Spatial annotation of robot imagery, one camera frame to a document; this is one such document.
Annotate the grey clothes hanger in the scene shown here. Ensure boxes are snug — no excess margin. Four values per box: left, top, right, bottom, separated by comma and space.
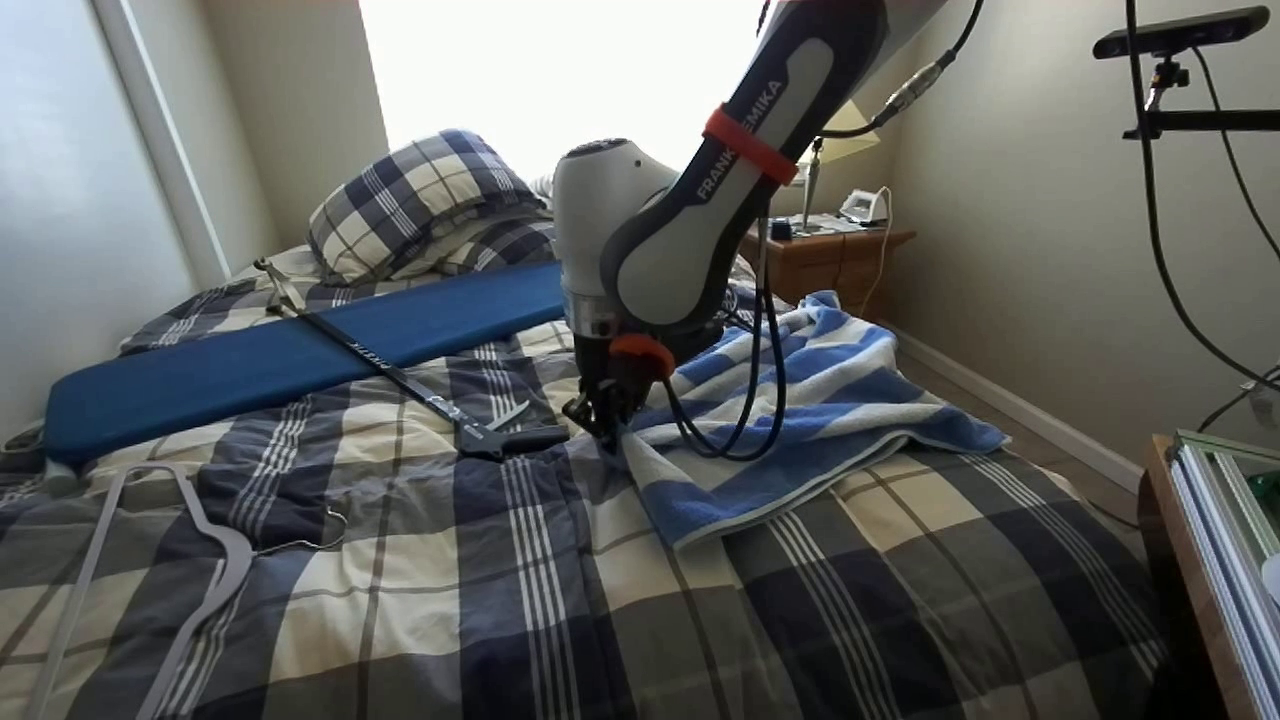
29, 458, 260, 720

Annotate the blue and white striped towel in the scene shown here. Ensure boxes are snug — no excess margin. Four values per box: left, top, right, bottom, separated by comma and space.
616, 287, 1013, 554

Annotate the black long stick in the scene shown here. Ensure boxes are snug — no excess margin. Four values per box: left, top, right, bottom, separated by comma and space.
260, 272, 572, 464

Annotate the blue padded board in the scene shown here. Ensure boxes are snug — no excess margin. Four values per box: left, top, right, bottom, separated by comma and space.
42, 255, 572, 473

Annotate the plaid bed duvet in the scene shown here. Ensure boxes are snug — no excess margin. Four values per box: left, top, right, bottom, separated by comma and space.
0, 237, 1176, 720

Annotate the wooden nightstand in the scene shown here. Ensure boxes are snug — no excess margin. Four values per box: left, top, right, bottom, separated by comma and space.
736, 215, 921, 320

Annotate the plaid pillow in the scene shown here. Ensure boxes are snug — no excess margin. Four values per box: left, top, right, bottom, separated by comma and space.
252, 215, 564, 295
304, 130, 552, 287

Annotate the white baseboard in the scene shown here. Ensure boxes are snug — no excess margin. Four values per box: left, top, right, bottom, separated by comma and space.
893, 334, 1147, 493

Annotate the black camera cable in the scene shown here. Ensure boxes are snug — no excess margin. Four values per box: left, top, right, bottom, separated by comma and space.
1119, 0, 1280, 433

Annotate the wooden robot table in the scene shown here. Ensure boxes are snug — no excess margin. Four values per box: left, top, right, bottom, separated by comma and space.
1136, 428, 1280, 720

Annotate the black camera stand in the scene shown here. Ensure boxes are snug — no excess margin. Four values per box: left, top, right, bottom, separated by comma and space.
1119, 54, 1280, 144

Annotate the black stereo camera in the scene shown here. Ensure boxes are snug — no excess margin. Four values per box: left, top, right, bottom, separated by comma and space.
1093, 0, 1278, 64

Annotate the bright window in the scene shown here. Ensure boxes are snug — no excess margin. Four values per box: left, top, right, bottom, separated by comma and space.
355, 0, 776, 193

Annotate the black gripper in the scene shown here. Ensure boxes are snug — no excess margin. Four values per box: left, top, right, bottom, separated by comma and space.
564, 334, 680, 458

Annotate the white sliding closet door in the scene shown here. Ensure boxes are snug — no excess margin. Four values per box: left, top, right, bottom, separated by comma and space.
0, 0, 232, 445

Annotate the white desk phone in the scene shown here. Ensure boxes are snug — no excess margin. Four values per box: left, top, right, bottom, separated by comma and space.
837, 184, 897, 229

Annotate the cream shade table lamp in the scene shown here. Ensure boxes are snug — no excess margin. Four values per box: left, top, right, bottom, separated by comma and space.
798, 96, 893, 231

